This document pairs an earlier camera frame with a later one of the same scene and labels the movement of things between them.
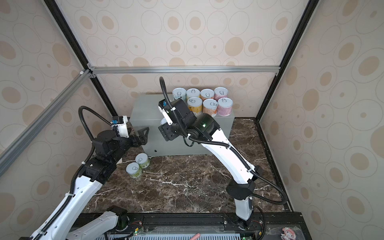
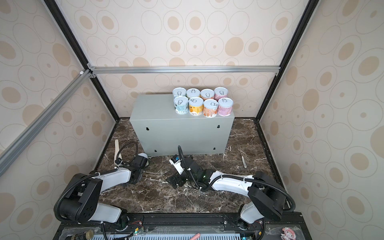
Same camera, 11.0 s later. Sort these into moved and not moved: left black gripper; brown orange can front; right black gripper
Moved: right black gripper; left black gripper
Not moved: brown orange can front
